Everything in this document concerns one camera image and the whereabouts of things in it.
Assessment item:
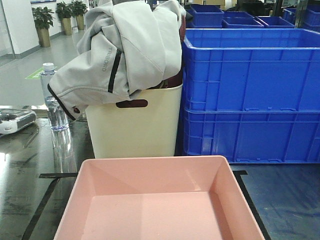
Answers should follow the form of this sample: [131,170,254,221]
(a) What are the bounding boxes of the large blue crate upper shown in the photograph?
[182,28,320,112]

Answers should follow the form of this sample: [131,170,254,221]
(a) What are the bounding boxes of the potted plant gold pot middle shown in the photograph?
[55,1,72,36]

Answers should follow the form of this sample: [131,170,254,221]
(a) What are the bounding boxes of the white handheld device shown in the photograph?
[0,108,37,135]

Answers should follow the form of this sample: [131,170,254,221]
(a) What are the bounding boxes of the small blue bin rear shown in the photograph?
[186,4,224,29]

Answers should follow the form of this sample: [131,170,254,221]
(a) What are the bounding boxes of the potted plant gold pot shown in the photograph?
[70,0,87,31]
[55,1,72,36]
[32,6,54,48]

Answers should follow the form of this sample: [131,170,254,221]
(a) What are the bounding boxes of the cream plastic basket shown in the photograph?
[85,84,182,159]

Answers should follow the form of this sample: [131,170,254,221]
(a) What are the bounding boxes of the grey jacket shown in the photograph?
[47,0,186,120]

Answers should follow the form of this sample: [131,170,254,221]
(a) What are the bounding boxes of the large blue crate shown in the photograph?
[183,109,320,164]
[182,28,320,112]

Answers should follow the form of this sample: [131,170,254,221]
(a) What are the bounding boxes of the large blue crate lower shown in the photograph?
[183,109,320,164]

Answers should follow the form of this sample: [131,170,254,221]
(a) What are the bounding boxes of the clear water bottle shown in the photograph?
[40,62,69,132]

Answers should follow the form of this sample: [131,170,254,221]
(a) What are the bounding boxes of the pink plastic bin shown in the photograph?
[54,155,264,240]

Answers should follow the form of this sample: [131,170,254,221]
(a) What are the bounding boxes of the potted plant gold pot left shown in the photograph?
[32,6,54,48]

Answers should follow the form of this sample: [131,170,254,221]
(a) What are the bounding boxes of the potted plant gold pot right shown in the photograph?
[70,0,87,31]

